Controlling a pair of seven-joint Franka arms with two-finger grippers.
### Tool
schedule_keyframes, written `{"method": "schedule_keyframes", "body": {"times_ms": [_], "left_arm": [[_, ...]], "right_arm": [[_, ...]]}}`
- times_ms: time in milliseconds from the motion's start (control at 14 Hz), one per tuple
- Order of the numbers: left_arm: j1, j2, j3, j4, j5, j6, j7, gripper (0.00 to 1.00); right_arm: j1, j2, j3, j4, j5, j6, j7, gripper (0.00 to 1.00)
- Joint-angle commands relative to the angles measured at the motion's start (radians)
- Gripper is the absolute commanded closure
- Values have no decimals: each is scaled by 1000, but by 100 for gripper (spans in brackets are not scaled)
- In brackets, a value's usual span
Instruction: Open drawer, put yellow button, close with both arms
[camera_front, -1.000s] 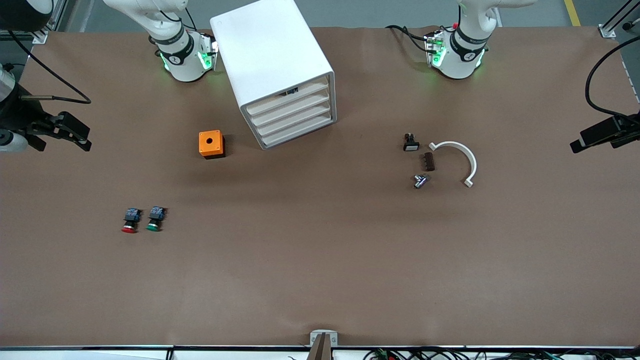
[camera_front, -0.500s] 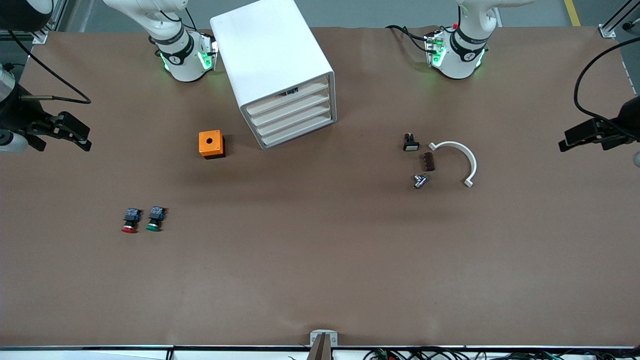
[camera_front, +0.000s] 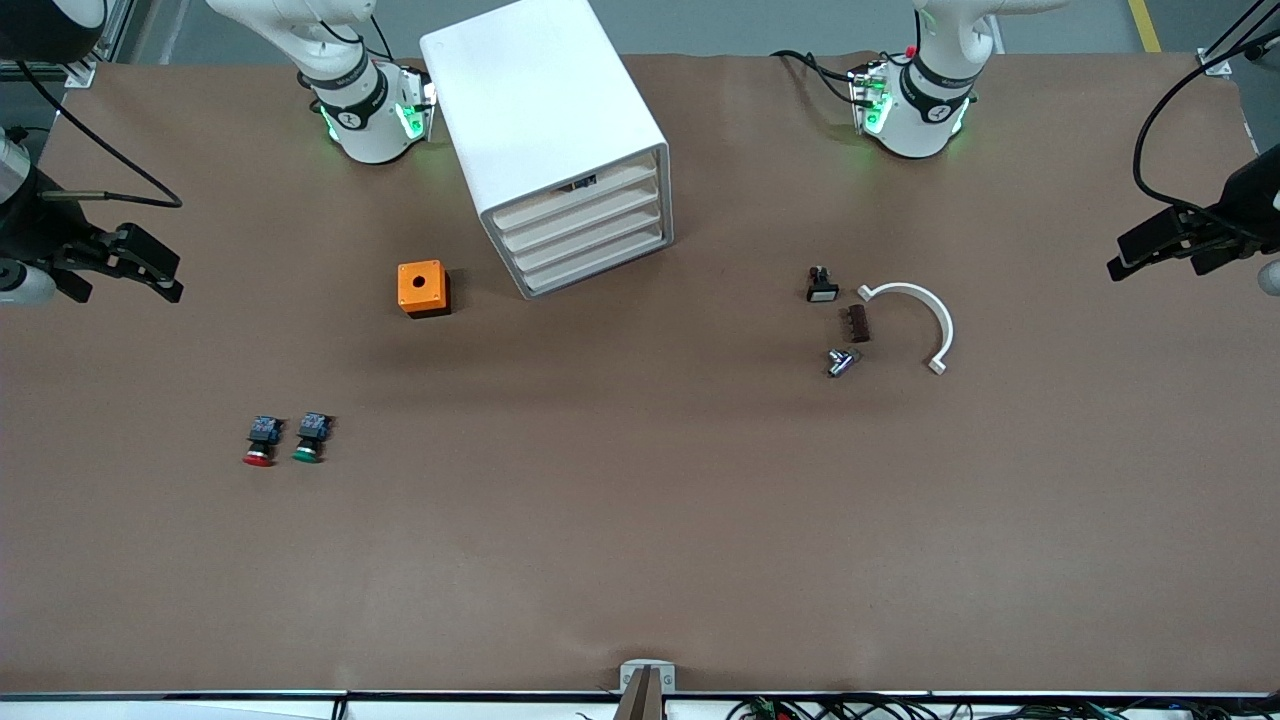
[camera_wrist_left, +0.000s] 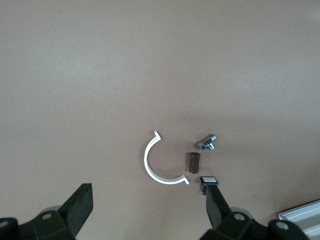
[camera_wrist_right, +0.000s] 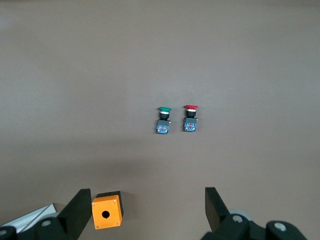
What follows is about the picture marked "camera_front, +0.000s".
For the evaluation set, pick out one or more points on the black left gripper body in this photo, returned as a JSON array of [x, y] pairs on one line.
[[1246, 203]]

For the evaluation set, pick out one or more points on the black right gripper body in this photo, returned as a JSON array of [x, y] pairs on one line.
[[35, 232]]

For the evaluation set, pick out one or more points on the white plastic drawer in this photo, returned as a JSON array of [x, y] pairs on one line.
[[580, 216], [580, 239], [590, 260], [530, 208]]

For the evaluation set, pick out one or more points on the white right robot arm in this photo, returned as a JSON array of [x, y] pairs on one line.
[[365, 130]]

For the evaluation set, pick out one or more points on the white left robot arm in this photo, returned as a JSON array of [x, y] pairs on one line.
[[915, 130]]

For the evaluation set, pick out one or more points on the red push button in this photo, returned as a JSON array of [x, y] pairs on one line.
[[262, 442]]

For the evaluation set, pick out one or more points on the green push button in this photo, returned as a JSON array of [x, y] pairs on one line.
[[311, 438]]

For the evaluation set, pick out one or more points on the white drawer cabinet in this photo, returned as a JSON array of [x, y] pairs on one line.
[[530, 90]]

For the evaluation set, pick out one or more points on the yellow floor tape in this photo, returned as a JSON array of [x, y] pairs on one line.
[[1145, 25]]

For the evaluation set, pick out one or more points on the brown terminal block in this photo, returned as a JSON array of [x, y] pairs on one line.
[[855, 324]]

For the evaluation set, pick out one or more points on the silver metal connector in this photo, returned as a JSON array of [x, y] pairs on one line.
[[839, 362]]

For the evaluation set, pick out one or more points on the brown table cover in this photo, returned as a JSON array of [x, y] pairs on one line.
[[640, 500]]

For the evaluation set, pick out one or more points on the aluminium frame post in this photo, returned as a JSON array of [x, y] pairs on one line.
[[1215, 63], [82, 73]]

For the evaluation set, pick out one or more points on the white curved plastic bracket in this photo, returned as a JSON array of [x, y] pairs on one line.
[[940, 315]]

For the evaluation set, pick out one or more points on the orange button enclosure box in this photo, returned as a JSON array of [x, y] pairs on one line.
[[420, 287]]

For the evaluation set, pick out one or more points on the black switch with white face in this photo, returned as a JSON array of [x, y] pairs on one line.
[[822, 288]]

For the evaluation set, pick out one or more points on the white table edge rail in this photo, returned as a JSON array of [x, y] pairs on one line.
[[200, 708]]

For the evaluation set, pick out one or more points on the silver metal table bracket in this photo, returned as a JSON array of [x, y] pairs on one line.
[[630, 675]]

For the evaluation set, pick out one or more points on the brown camera post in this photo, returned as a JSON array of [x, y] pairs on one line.
[[640, 705]]

